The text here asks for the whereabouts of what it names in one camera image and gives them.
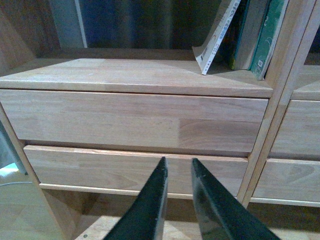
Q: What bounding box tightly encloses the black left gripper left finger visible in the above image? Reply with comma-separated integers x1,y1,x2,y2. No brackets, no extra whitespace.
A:
104,156,168,240

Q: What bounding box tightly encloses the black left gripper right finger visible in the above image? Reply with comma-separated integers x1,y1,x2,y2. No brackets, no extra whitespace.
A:
191,158,279,240

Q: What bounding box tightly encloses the white illustrated paperback book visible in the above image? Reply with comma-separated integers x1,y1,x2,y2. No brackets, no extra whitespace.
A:
192,0,241,75

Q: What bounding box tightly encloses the right wooden shelf unit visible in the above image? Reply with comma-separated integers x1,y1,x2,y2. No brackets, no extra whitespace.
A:
237,0,320,207

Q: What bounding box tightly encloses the wooden shelf unit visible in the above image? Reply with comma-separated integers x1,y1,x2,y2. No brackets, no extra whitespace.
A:
0,0,320,240
237,0,320,207

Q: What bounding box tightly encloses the left wooden shelf unit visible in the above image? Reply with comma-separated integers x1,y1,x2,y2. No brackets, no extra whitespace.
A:
0,0,320,240

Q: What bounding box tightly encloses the lower right wooden drawer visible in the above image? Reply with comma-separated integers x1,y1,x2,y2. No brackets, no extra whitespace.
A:
253,158,320,203

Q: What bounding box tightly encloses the wooden drawer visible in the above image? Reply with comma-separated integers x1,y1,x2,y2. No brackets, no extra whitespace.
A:
23,144,250,197
270,100,320,158
0,89,268,153
253,158,320,203

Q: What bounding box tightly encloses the upper left wooden drawer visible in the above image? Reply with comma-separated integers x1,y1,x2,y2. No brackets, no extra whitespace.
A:
0,89,268,153

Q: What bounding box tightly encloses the lower left wooden drawer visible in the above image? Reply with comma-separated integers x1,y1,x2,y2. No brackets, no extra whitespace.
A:
23,144,250,197

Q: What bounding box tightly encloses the upper right wooden drawer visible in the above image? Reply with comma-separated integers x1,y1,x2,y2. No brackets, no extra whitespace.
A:
270,100,320,158

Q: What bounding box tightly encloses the teal-covered standing book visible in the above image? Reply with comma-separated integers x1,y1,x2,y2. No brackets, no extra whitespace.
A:
230,0,269,70

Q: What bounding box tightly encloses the green-covered book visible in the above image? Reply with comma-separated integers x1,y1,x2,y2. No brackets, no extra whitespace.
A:
250,0,289,81

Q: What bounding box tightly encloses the white floor cable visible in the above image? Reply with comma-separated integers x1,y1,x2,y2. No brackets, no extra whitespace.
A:
0,181,33,187

